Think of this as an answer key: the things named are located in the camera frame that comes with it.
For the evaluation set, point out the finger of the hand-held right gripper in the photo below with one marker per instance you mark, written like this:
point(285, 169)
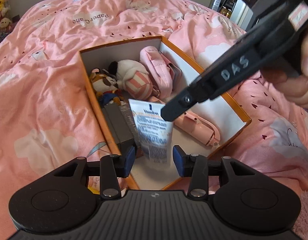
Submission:
point(184, 102)

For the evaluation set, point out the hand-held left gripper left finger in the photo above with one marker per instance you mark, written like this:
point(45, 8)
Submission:
point(129, 160)

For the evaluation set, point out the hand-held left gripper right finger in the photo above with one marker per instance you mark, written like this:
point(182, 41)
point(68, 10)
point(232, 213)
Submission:
point(178, 160)

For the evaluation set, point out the pink handheld fan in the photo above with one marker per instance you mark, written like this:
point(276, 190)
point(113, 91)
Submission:
point(199, 130)

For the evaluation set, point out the white lotion tube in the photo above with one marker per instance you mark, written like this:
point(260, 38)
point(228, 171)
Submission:
point(149, 132)

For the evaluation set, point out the grey-brown cardboard box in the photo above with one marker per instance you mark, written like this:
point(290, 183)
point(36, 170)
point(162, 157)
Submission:
point(116, 127)

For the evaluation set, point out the printed card box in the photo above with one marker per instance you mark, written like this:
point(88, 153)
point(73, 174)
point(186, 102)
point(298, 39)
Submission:
point(129, 122)

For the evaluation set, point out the pink fabric pouch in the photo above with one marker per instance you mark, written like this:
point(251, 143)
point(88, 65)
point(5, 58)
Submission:
point(156, 67)

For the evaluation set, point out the orange cardboard box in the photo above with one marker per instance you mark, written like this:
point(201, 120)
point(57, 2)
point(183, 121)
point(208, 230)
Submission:
point(227, 112)

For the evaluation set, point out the white plush toy striped pants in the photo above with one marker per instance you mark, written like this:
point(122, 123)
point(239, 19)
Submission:
point(134, 80)

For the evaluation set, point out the brown and white plush toy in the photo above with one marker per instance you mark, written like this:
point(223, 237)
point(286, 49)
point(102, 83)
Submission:
point(104, 82)

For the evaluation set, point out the person's right hand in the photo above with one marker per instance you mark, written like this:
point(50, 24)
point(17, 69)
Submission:
point(298, 90)

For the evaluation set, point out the pink printed blanket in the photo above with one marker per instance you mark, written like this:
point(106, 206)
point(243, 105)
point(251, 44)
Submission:
point(44, 80)

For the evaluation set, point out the fluffy pink rug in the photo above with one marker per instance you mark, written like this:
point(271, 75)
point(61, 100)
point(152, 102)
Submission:
point(305, 215)

